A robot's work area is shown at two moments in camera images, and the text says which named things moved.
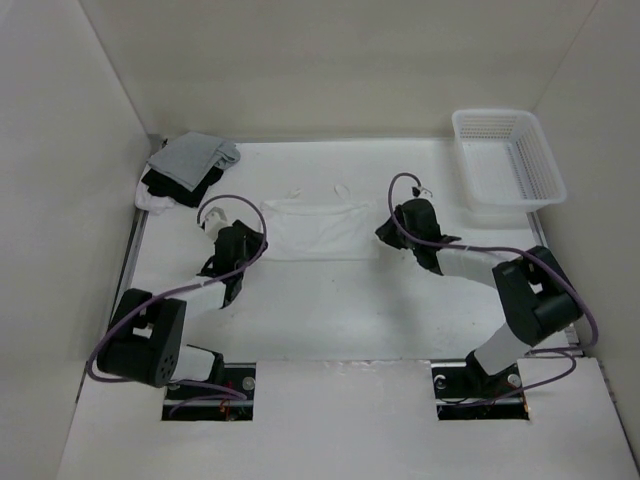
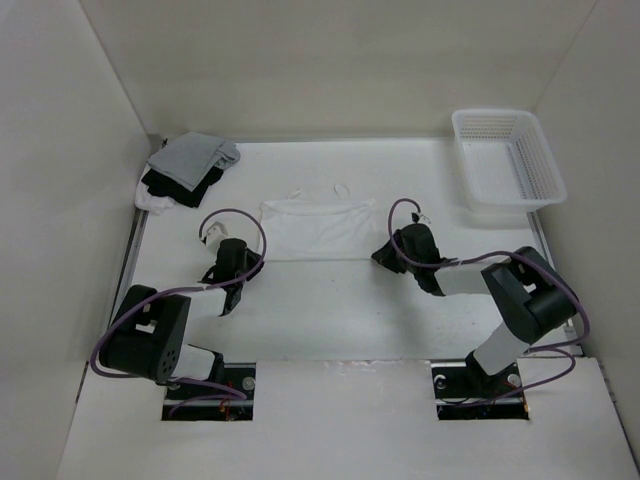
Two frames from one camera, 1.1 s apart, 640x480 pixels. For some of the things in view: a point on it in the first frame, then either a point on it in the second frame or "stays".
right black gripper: [386, 234] → [384, 256]
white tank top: [335, 229] stays
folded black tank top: [165, 185] stays
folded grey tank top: [191, 158] stays
